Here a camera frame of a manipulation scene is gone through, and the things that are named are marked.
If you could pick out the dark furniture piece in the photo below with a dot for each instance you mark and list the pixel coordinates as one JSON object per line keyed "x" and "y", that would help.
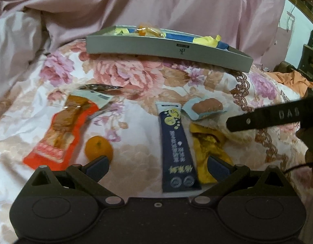
{"x": 310, "y": 56}

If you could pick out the crumpled yellow wrapper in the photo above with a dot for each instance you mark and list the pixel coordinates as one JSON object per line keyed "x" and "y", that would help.
{"x": 208, "y": 40}

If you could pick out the dark brown cloth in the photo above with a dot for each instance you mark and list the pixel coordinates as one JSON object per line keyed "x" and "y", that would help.
{"x": 286, "y": 66}

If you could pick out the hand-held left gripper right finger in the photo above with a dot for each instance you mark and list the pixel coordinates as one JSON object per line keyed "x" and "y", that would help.
{"x": 218, "y": 169}

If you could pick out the flat yellow packet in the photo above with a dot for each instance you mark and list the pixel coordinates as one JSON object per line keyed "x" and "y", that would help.
{"x": 122, "y": 30}

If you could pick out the orange cloth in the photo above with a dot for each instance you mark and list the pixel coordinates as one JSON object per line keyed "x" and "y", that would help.
{"x": 291, "y": 80}

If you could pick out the dark blue stick packet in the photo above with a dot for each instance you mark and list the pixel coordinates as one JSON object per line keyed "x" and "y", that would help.
{"x": 175, "y": 147}

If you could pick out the yellow snack packet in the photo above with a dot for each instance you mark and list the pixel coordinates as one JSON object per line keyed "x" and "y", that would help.
{"x": 209, "y": 142}

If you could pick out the pale pink quilt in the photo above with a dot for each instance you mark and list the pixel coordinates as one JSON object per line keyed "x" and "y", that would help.
{"x": 16, "y": 53}

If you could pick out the mandarin orange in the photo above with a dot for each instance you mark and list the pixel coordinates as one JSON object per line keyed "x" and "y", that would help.
{"x": 98, "y": 148}

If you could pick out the clear packet orange snack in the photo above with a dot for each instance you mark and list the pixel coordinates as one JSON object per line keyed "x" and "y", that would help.
{"x": 149, "y": 30}

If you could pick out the light blue packet brown balls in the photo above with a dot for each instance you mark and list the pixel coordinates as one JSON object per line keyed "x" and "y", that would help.
{"x": 206, "y": 108}

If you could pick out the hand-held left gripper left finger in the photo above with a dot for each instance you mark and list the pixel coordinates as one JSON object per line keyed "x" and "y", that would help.
{"x": 98, "y": 168}

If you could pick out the grey cardboard box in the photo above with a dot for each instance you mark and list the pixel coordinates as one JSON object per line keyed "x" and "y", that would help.
{"x": 156, "y": 48}

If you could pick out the pink satin curtain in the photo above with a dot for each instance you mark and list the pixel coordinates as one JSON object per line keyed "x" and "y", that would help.
{"x": 151, "y": 2}

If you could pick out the silver foil packet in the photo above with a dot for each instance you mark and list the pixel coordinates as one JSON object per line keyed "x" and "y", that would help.
{"x": 100, "y": 89}

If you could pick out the floral blanket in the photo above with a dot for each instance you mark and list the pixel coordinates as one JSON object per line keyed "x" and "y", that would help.
{"x": 136, "y": 91}

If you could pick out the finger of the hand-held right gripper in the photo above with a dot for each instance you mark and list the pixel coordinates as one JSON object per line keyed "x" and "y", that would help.
{"x": 263, "y": 117}

